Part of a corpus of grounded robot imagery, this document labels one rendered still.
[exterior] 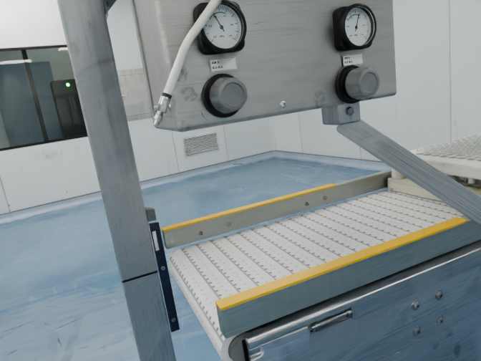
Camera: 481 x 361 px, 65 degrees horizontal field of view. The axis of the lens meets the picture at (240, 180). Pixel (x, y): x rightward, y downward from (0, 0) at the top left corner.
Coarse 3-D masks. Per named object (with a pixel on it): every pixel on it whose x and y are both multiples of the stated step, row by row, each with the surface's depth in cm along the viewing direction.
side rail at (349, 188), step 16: (368, 176) 76; (384, 176) 77; (320, 192) 71; (336, 192) 73; (352, 192) 74; (368, 192) 76; (256, 208) 66; (272, 208) 68; (288, 208) 69; (304, 208) 70; (192, 224) 62; (208, 224) 63; (224, 224) 64; (240, 224) 66; (176, 240) 62; (192, 240) 63
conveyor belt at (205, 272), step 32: (384, 192) 76; (288, 224) 66; (320, 224) 64; (352, 224) 62; (384, 224) 60; (416, 224) 58; (192, 256) 58; (224, 256) 56; (256, 256) 55; (288, 256) 53; (320, 256) 52; (192, 288) 50; (224, 288) 47; (224, 352) 39
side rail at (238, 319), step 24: (432, 240) 46; (456, 240) 47; (360, 264) 42; (384, 264) 43; (408, 264) 45; (288, 288) 38; (312, 288) 40; (336, 288) 41; (240, 312) 37; (264, 312) 38; (288, 312) 39
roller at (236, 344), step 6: (240, 336) 39; (234, 342) 38; (240, 342) 39; (228, 348) 39; (234, 348) 38; (240, 348) 39; (246, 348) 39; (228, 354) 39; (234, 354) 38; (240, 354) 39; (246, 354) 39; (234, 360) 39; (240, 360) 39; (246, 360) 39
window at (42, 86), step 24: (24, 48) 449; (48, 48) 461; (0, 72) 440; (24, 72) 452; (48, 72) 464; (72, 72) 477; (0, 96) 443; (24, 96) 455; (48, 96) 468; (72, 96) 481; (0, 120) 446; (24, 120) 458; (48, 120) 471; (72, 120) 485; (0, 144) 449; (24, 144) 462
